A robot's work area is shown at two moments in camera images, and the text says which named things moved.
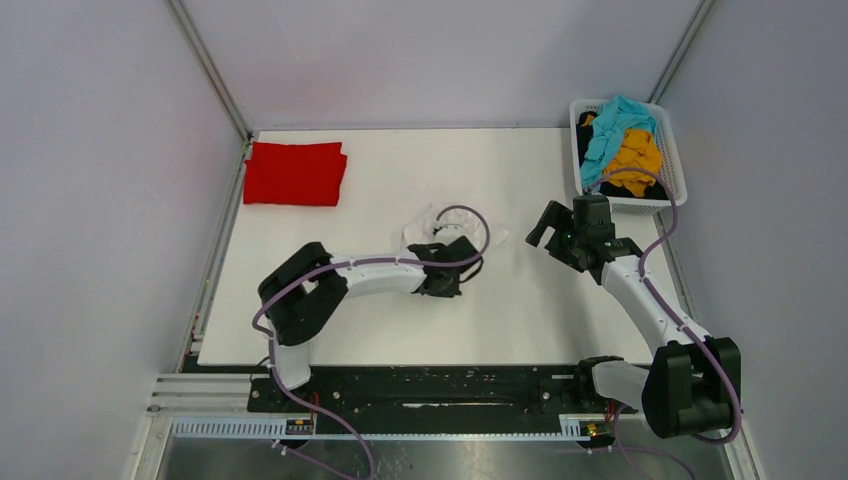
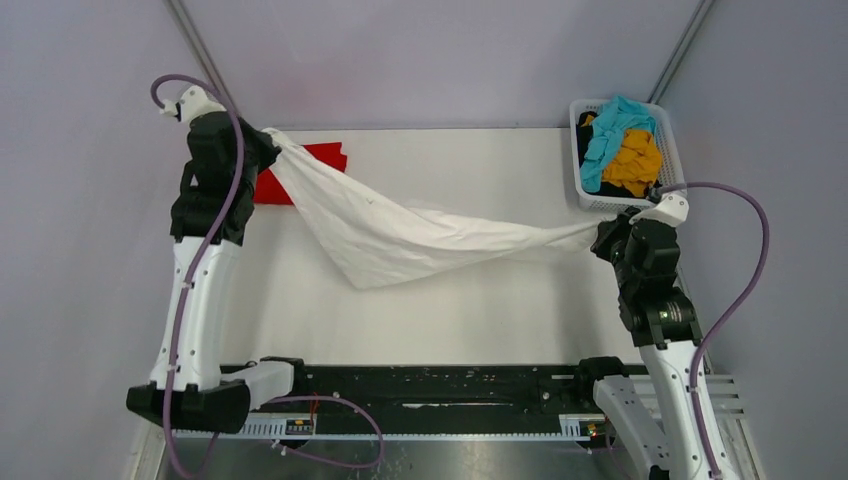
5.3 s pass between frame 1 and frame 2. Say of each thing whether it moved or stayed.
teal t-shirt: stayed
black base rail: stayed
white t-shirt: moved
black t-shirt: stayed
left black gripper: moved
